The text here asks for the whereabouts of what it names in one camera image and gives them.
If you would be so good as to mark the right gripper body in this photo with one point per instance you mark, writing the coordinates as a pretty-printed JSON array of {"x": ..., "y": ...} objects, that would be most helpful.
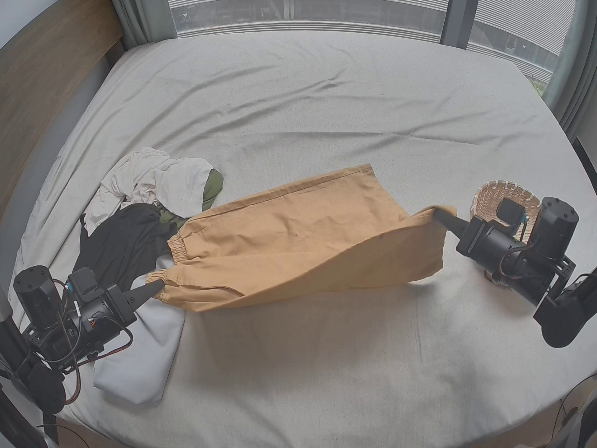
[{"x": 485, "y": 245}]

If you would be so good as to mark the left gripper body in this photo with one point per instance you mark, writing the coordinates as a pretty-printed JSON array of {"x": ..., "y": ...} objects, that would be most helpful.
[{"x": 112, "y": 308}]

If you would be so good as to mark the tan shorts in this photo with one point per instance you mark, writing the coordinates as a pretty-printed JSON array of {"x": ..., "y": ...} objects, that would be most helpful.
[{"x": 303, "y": 231}]

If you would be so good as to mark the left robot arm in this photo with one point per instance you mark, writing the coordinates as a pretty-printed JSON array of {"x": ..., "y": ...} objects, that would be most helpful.
[{"x": 37, "y": 292}]

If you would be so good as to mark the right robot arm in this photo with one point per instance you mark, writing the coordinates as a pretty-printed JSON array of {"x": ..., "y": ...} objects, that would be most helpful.
[{"x": 555, "y": 227}]

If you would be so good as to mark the round woven basket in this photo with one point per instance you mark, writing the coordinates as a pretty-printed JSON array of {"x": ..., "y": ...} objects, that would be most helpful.
[{"x": 487, "y": 199}]

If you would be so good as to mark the pale blue garment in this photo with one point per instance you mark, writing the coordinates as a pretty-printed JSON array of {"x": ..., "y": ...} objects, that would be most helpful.
[{"x": 140, "y": 357}]

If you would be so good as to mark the black garment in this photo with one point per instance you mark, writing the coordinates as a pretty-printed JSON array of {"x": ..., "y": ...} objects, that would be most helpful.
[{"x": 121, "y": 245}]

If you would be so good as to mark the white garment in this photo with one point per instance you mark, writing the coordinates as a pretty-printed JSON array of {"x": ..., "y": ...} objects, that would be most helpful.
[{"x": 140, "y": 175}]

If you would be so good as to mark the green garment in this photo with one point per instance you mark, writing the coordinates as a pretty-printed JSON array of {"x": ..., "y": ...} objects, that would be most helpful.
[{"x": 212, "y": 189}]

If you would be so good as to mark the bed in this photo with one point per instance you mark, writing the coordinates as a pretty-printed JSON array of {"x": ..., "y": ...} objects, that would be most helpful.
[{"x": 326, "y": 124}]

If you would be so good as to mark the grey-green curtain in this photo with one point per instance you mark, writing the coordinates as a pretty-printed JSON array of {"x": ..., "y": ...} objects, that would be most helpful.
[
  {"x": 140, "y": 3},
  {"x": 578, "y": 63}
]

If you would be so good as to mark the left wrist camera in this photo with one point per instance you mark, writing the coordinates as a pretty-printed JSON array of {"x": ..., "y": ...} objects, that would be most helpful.
[{"x": 84, "y": 282}]

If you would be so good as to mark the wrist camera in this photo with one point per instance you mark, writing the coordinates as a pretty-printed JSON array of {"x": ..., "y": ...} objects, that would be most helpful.
[
  {"x": 510, "y": 213},
  {"x": 84, "y": 282}
]

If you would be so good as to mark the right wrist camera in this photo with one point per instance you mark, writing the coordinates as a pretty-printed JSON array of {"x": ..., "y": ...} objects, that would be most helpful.
[{"x": 510, "y": 213}]

